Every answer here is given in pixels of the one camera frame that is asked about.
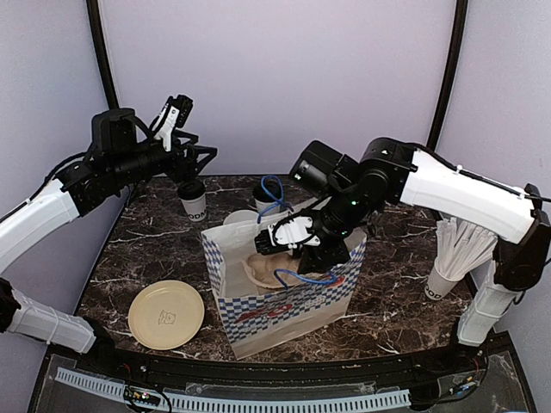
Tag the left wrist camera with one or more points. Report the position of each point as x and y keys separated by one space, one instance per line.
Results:
x=173 y=116

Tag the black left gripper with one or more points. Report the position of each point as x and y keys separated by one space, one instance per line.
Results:
x=188 y=169

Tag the blue checkered paper bag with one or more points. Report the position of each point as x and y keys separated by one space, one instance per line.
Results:
x=256 y=319

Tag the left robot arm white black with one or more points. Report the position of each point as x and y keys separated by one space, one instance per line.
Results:
x=123 y=152

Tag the right black frame post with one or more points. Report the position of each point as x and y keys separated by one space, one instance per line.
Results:
x=452 y=60

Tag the paper wrapped straws bundle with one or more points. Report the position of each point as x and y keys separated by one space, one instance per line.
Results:
x=461 y=247

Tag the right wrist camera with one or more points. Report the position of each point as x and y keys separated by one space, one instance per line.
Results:
x=286 y=234

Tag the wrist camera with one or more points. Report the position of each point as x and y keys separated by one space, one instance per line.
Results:
x=173 y=116
x=286 y=234

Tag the white perforated cable duct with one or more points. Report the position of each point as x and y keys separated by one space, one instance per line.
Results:
x=211 y=398

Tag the white paper cup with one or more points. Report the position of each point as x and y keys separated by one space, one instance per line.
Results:
x=195 y=209
x=263 y=202

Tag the cream yellow plate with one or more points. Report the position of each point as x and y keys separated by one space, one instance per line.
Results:
x=166 y=315

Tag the white ceramic bowl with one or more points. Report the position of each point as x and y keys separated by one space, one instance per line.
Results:
x=240 y=216

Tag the brown cardboard cup carrier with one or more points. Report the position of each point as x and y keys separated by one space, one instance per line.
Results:
x=279 y=271

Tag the white cup holding straws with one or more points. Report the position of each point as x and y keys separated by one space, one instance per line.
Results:
x=437 y=286

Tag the left black frame post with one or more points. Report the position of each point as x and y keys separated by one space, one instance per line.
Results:
x=101 y=52

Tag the black front table rail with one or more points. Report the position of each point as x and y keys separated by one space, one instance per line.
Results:
x=404 y=370

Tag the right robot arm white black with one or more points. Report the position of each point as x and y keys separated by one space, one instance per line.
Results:
x=393 y=171

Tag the black frame post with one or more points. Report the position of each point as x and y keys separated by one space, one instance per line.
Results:
x=452 y=60
x=101 y=52

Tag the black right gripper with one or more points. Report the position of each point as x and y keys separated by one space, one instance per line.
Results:
x=317 y=257

